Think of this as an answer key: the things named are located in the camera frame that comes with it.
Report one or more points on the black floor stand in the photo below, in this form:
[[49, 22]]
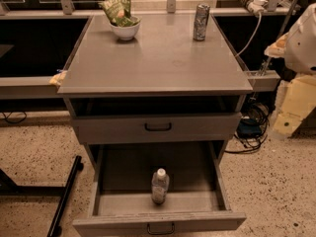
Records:
[[9, 188]]

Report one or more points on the grey drawer cabinet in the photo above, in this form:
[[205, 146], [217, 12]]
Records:
[[162, 71]]

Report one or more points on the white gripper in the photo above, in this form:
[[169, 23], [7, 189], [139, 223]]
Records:
[[302, 46]]

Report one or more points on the clear plastic water bottle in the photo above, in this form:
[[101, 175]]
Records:
[[159, 186]]

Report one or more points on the green snack bag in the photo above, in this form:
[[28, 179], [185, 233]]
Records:
[[118, 12]]

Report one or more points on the white ceramic bowl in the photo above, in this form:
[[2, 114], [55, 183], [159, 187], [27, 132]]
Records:
[[127, 32]]

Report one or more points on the blue box on floor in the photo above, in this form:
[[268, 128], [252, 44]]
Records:
[[248, 128]]

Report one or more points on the silver drink can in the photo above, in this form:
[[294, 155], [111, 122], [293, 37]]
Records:
[[201, 21]]

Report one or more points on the yellow tape scrap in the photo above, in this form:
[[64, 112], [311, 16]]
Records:
[[58, 78]]

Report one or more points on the open lower drawer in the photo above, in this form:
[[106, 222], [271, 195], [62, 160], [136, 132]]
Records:
[[121, 202]]

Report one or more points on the closed upper drawer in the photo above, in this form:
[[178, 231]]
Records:
[[163, 128]]

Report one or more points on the white power strip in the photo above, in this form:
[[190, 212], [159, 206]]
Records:
[[256, 7]]

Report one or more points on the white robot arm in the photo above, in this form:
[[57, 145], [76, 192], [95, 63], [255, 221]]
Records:
[[300, 52]]

